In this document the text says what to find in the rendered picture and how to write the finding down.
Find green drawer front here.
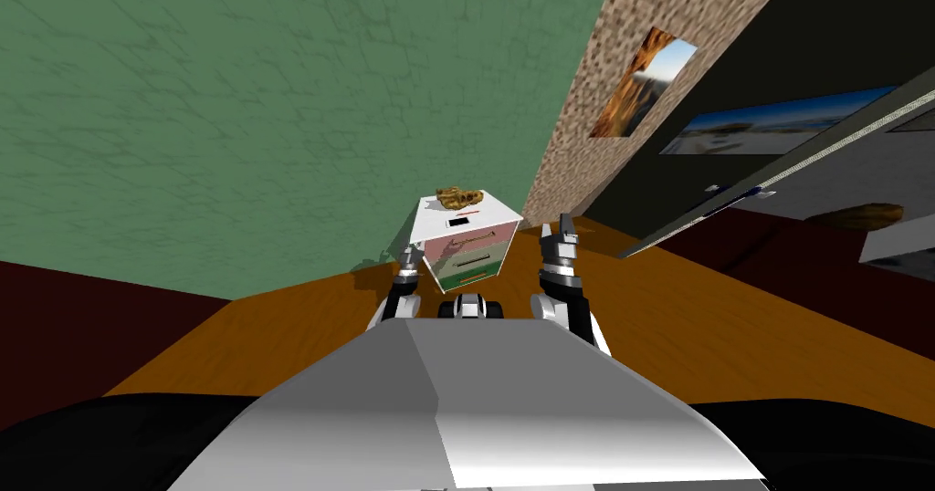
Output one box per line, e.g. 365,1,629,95
437,260,504,295

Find pale grey drawer front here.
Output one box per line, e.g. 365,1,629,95
432,245,510,279

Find pink drawer front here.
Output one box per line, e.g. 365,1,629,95
425,221,519,266

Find orange rock wall picture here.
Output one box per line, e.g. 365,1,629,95
588,26,699,141

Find golden brown lumpy ornament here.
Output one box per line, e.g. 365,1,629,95
435,186,486,212

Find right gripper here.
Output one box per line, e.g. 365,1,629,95
540,213,582,272

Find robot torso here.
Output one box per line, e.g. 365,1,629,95
166,293,770,491

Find small white drawer cabinet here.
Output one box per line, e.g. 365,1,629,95
406,192,524,296

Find wide blue landscape wall picture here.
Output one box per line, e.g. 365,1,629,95
658,85,901,157

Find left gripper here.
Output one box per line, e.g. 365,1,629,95
395,245,427,280

